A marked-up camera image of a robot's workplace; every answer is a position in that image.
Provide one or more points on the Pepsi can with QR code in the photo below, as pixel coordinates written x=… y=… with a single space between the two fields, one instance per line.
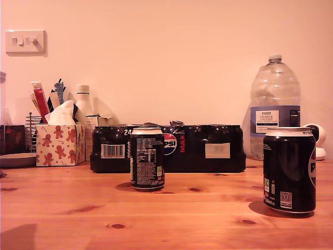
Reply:
x=286 y=169

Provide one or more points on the Pepsi can with nutrition print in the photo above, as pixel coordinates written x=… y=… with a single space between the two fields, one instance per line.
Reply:
x=147 y=161

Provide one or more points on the black Pepsi Max can pack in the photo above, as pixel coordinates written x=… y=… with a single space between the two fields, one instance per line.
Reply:
x=208 y=161

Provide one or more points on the small white carton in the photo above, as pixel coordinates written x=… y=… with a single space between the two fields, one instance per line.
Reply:
x=92 y=122

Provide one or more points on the white plastic bottle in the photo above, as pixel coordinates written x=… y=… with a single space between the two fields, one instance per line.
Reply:
x=83 y=104

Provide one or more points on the white paper tissue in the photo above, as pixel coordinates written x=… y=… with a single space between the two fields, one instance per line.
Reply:
x=61 y=112

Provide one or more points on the gingerbread print tissue box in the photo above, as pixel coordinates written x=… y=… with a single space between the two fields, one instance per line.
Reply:
x=59 y=145

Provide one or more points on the blue patterned packet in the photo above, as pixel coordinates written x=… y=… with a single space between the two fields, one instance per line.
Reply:
x=59 y=91

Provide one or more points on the large clear water bottle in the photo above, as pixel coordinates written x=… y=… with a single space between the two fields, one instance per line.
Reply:
x=275 y=91

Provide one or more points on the black and white striped tube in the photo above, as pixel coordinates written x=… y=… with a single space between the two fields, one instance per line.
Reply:
x=53 y=101

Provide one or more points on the grey shallow dish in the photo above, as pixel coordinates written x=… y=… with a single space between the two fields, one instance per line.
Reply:
x=17 y=159

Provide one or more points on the small white round camera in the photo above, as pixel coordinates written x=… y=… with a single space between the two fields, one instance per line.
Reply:
x=322 y=135

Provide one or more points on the white wall switch plate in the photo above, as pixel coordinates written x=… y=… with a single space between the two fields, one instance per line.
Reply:
x=26 y=43

